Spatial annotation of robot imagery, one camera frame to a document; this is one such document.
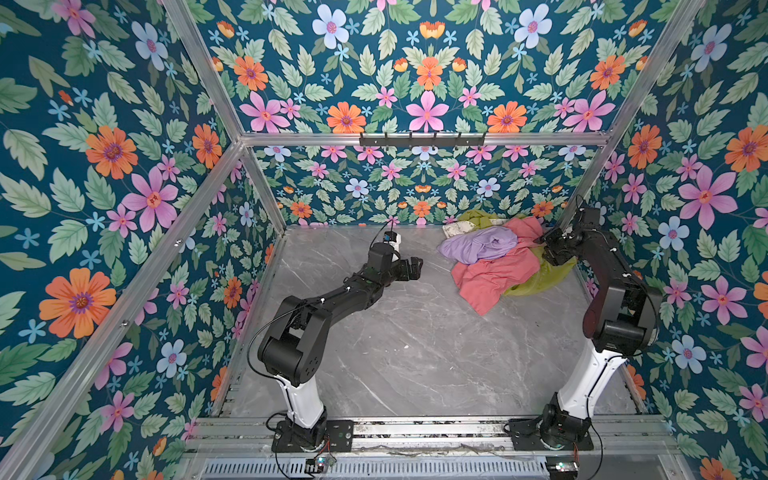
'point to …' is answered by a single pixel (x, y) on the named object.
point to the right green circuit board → (563, 467)
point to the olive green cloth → (546, 277)
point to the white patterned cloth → (456, 228)
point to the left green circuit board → (317, 464)
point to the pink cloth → (483, 282)
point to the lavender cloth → (479, 243)
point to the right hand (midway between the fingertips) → (541, 241)
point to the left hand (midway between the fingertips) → (416, 253)
